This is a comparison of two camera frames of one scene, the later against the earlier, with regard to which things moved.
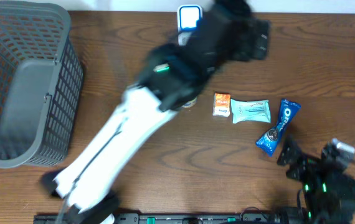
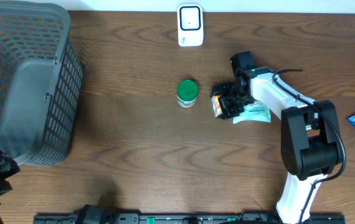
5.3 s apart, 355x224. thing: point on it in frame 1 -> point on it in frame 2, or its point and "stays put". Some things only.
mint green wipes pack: x=251 y=111 stays put
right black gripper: x=306 y=164 -> x=228 y=111
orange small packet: x=221 y=106 stays put
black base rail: x=164 y=218 stays put
